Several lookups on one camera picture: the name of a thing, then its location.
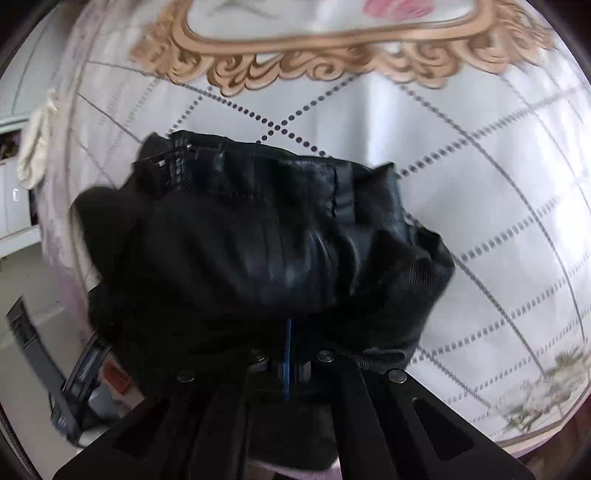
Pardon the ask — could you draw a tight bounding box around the white quilted bed mat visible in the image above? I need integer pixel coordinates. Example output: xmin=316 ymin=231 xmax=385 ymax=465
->
xmin=60 ymin=0 xmax=591 ymax=449

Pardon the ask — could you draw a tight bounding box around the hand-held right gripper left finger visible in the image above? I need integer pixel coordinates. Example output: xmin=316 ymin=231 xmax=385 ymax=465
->
xmin=53 ymin=318 xmax=293 ymax=480

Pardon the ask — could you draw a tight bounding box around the white wardrobe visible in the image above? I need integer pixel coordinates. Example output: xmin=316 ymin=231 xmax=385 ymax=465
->
xmin=0 ymin=115 xmax=43 ymax=259

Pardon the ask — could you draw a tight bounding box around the black leather jacket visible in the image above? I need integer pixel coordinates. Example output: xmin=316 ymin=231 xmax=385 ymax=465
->
xmin=69 ymin=129 xmax=458 ymax=472

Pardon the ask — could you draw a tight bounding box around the white folded knit towel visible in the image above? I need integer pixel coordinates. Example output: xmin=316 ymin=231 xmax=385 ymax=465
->
xmin=17 ymin=88 xmax=62 ymax=191

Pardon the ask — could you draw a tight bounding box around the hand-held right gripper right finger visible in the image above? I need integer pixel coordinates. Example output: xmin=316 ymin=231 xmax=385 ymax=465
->
xmin=292 ymin=351 xmax=537 ymax=480

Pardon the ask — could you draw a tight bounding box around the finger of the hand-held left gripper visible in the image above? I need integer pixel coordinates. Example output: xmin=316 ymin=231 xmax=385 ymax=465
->
xmin=7 ymin=298 xmax=80 ymax=446
xmin=62 ymin=331 xmax=114 ymax=417

